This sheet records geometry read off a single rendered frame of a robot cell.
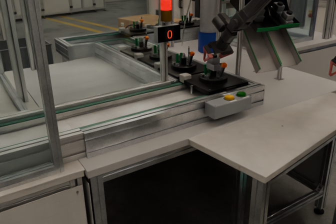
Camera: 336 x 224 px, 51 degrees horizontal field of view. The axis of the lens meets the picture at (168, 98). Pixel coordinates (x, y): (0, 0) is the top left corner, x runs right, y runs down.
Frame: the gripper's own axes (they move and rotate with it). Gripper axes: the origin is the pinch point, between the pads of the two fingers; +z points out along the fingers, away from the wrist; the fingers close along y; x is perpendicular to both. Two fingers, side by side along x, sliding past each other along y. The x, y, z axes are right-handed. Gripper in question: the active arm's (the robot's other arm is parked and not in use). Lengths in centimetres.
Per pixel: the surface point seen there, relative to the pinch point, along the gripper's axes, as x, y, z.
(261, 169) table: 59, 24, -20
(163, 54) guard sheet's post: -11.1, 19.8, 6.5
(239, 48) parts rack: -2.8, -19.1, 0.5
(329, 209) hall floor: 88, -80, 66
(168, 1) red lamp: -23.8, 19.5, -15.2
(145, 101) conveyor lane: 7.0, 34.7, 15.6
